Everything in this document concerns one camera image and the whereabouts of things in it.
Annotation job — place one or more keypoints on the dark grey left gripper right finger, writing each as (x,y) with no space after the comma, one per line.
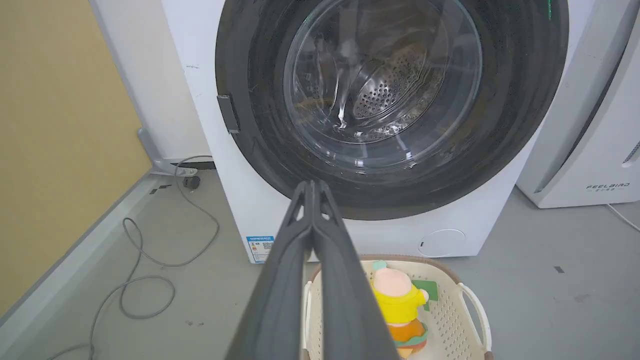
(345,300)

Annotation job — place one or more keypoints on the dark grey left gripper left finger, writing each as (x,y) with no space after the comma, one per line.
(280,300)

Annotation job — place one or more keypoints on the round dark washing machine door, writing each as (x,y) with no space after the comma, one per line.
(510,100)

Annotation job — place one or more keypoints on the white front-load washing machine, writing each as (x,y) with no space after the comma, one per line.
(225,165)

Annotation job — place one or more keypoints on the plush doll in yellow shirt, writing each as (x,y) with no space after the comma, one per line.
(400,302)

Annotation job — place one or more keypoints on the blue energy label sticker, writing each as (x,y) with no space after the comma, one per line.
(260,248)

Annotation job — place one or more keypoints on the cream perforated laundry basket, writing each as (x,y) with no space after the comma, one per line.
(455,320)

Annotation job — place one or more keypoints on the grey wheeled partition foot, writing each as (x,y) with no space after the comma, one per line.
(167,162)

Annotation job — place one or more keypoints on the white partition panel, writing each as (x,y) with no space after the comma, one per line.
(150,75)

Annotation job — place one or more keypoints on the white air purifier appliance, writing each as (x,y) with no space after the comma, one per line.
(595,125)

